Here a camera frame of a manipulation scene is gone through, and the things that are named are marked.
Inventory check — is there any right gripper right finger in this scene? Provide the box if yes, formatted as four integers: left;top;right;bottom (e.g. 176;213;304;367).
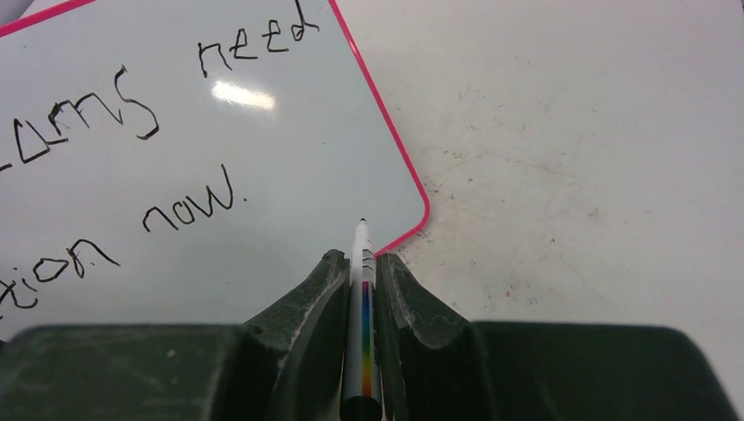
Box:
376;253;737;420

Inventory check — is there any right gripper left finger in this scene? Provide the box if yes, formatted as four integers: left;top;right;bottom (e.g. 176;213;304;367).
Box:
1;250;350;420

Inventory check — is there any black whiteboard marker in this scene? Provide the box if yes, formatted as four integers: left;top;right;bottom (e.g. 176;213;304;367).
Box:
340;218;383;420

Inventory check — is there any pink-framed whiteboard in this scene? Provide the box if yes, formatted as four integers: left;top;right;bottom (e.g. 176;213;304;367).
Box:
1;1;430;340

